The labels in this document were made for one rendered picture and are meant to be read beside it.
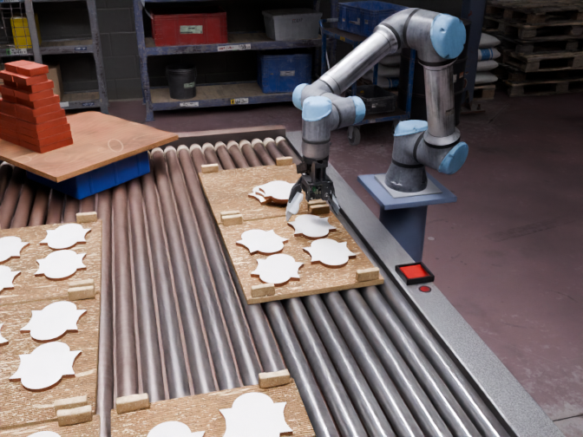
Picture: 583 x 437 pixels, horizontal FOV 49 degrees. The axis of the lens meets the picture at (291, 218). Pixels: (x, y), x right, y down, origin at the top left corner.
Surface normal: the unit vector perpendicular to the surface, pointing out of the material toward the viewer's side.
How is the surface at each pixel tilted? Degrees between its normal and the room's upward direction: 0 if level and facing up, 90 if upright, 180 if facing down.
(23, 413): 0
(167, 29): 90
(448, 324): 0
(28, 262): 0
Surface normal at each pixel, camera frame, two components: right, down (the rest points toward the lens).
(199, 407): 0.00, -0.90
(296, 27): 0.35, 0.51
